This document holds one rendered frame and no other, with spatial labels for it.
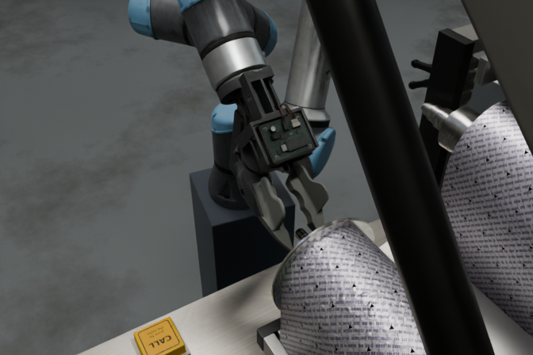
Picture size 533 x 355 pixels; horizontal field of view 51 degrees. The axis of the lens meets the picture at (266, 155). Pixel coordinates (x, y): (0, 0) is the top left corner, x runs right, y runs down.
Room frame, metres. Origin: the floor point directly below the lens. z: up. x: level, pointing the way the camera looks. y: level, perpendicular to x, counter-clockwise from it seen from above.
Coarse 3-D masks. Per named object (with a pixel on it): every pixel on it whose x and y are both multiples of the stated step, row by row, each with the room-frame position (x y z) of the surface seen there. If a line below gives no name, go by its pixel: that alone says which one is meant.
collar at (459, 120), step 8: (456, 112) 0.62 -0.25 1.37; (464, 112) 0.61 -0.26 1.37; (472, 112) 0.61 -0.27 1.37; (448, 120) 0.61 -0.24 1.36; (456, 120) 0.60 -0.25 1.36; (464, 120) 0.60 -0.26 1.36; (472, 120) 0.59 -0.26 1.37; (440, 128) 0.61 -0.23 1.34; (448, 128) 0.60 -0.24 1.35; (456, 128) 0.59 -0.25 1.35; (464, 128) 0.59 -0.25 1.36; (440, 136) 0.60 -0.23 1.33; (448, 136) 0.59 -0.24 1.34; (456, 136) 0.59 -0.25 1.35; (440, 144) 0.61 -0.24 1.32; (448, 144) 0.59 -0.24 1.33
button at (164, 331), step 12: (156, 324) 0.60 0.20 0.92; (168, 324) 0.60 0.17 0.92; (144, 336) 0.58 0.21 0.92; (156, 336) 0.58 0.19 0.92; (168, 336) 0.58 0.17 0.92; (180, 336) 0.58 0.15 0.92; (144, 348) 0.55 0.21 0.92; (156, 348) 0.55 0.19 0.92; (168, 348) 0.55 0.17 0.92; (180, 348) 0.56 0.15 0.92
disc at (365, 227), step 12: (324, 228) 0.44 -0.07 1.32; (336, 228) 0.45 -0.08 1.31; (360, 228) 0.47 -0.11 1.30; (312, 240) 0.43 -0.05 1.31; (372, 240) 0.48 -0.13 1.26; (300, 252) 0.43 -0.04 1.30; (288, 264) 0.42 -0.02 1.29; (276, 276) 0.41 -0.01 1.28; (276, 288) 0.41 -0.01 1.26; (276, 300) 0.41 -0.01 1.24
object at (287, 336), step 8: (280, 328) 0.42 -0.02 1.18; (288, 328) 0.40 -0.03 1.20; (280, 336) 0.41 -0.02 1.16; (288, 336) 0.40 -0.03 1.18; (296, 336) 0.39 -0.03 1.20; (288, 344) 0.40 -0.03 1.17; (296, 344) 0.38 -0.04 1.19; (288, 352) 0.40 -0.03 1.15; (296, 352) 0.38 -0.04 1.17; (304, 352) 0.37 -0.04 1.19
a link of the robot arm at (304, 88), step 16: (304, 0) 1.04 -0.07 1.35; (304, 16) 1.02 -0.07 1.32; (304, 32) 1.00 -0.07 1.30; (304, 48) 0.99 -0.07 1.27; (320, 48) 0.98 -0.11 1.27; (304, 64) 0.97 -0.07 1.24; (320, 64) 0.97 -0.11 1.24; (288, 80) 0.99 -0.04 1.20; (304, 80) 0.96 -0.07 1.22; (320, 80) 0.96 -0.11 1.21; (288, 96) 0.97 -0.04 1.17; (304, 96) 0.95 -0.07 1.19; (320, 96) 0.96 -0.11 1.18; (320, 112) 0.95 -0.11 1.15; (320, 128) 0.92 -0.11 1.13; (320, 144) 0.89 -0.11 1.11; (320, 160) 0.89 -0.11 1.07
